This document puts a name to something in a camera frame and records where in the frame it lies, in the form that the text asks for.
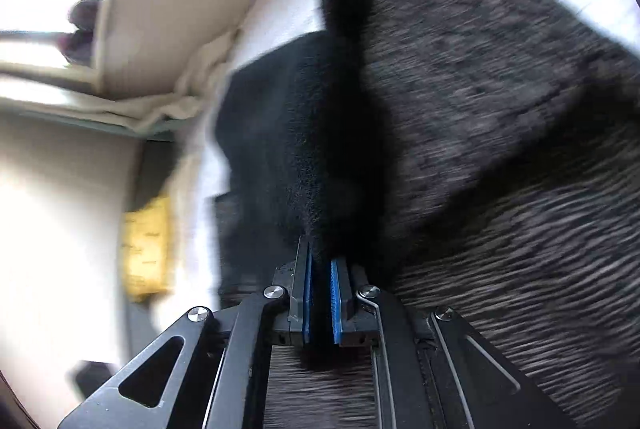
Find black grey knit hooded jacket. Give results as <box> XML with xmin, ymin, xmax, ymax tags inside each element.
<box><xmin>214</xmin><ymin>0</ymin><xmax>639</xmax><ymax>428</ymax></box>

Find dark pink bottles on sill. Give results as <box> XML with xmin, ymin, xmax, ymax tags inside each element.
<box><xmin>56</xmin><ymin>0</ymin><xmax>102</xmax><ymax>66</ymax></box>

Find beige curtain left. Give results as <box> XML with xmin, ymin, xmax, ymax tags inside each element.
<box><xmin>1</xmin><ymin>28</ymin><xmax>239</xmax><ymax>137</ymax></box>

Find yellow patterned pillow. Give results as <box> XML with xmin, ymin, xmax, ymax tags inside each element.
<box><xmin>120</xmin><ymin>193</ymin><xmax>174</xmax><ymax>302</ymax></box>

